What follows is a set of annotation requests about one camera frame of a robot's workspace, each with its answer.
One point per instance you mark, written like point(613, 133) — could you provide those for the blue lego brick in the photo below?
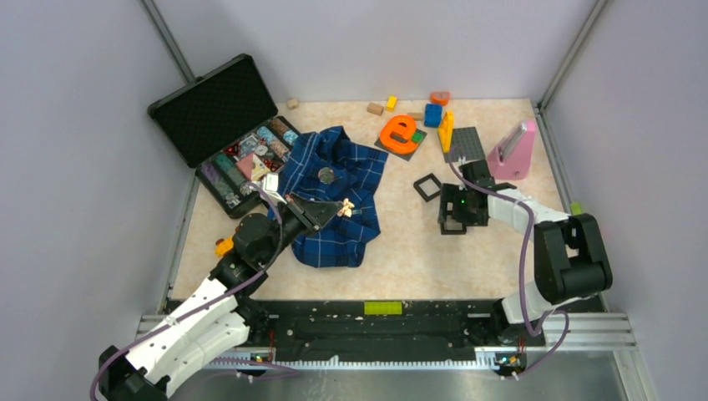
point(433, 114)

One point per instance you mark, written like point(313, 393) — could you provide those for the black poker chip case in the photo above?
point(227, 128)

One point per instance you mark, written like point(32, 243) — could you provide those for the green pink toy outside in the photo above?
point(576, 209)

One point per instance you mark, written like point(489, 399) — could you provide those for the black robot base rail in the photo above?
point(337, 334)

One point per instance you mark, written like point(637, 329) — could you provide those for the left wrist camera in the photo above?
point(269, 183)

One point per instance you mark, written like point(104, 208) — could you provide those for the lime green brick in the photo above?
point(383, 308)

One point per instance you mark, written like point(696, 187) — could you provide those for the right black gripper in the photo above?
point(450, 194)

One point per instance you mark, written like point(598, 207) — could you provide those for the small yellow block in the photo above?
point(391, 104)

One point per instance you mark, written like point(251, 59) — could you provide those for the wooden block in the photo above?
point(375, 109)

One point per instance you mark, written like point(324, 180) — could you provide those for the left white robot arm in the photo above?
point(214, 318)

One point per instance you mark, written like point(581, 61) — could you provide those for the orange cup toy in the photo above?
point(440, 97)

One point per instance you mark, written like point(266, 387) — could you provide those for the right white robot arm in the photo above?
point(562, 257)

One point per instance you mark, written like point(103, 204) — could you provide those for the orange toy car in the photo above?
point(223, 246)

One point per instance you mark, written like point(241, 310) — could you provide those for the black square frame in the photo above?
point(451, 227)
point(428, 187)

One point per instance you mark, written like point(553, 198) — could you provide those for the green lego brick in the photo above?
point(418, 137)

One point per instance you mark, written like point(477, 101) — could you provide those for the orange letter e toy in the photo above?
point(396, 135)

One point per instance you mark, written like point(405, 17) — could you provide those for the yellow toy piece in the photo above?
point(445, 131)

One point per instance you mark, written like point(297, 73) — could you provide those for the pink wedge stand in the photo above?
point(510, 158)

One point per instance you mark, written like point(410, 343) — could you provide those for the grey lego baseplate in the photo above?
point(465, 146)

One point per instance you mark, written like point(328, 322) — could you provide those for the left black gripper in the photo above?
point(319, 213)

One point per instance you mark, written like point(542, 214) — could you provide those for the silver flower brooch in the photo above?
point(347, 208)

